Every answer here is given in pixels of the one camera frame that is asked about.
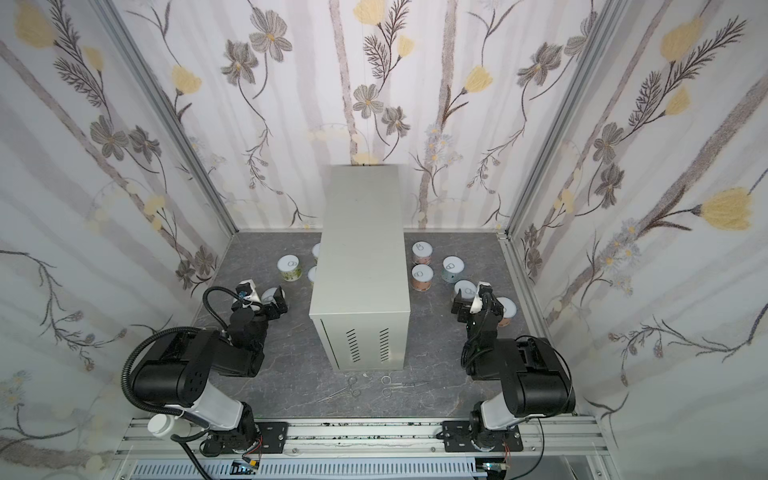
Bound pink labelled can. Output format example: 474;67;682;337
454;279;477;300

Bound orange labelled can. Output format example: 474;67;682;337
498;297;517;328

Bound teal labelled can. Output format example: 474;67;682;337
261;286;285;305

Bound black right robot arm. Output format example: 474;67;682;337
440;283;576;452

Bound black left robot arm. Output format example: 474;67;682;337
120;281;288;458

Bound pale teal can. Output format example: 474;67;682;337
442;255;465;284

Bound green labelled can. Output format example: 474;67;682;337
277;254;302;282

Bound brown labelled can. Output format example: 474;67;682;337
410;264;434;292

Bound pink brown can rear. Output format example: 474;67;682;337
411;241;433;265

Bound grey metal cabinet box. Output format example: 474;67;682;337
309;166;411;372

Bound left steel scissors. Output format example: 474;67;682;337
320;376;361;402

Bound steel scissors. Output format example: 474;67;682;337
320;376;361;402
380;375;428;397

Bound right steel scissors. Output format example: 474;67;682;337
380;375;428;397

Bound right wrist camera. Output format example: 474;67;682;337
469;284;490;315

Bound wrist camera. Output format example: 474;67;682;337
235;280;261;306
469;284;490;315

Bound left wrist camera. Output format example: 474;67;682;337
235;280;261;306

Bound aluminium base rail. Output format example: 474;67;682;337
106;416;620;479

